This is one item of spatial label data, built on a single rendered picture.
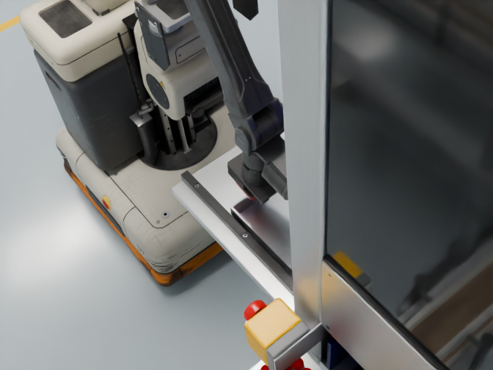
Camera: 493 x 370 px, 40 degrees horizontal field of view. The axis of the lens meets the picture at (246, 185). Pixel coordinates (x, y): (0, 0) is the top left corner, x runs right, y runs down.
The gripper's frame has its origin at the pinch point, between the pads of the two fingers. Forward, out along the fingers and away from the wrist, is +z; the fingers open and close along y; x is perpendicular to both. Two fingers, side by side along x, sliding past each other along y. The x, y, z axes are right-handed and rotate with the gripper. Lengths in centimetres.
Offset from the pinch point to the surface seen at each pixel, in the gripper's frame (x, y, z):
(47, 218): -27, -81, 106
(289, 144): -12, 18, -52
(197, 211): -9.7, -6.0, 3.8
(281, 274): -7.0, 15.9, -2.0
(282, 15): -11, 15, -69
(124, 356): -33, -19, 95
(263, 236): -3.6, 6.9, 1.4
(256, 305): -17.2, 20.8, -14.6
